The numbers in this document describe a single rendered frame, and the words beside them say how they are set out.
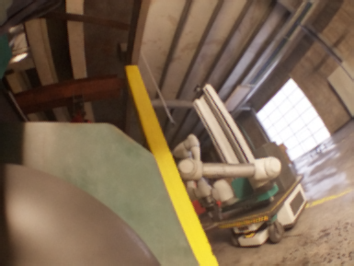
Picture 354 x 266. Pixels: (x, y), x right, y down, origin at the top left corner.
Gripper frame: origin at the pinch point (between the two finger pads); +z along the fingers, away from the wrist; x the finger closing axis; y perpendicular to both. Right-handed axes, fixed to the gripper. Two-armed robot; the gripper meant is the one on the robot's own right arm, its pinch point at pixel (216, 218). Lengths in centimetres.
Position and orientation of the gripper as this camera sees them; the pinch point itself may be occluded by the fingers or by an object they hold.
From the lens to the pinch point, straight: 153.3
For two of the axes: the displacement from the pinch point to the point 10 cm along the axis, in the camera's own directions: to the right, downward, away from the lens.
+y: 8.4, -1.1, 5.3
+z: 3.7, 8.4, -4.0
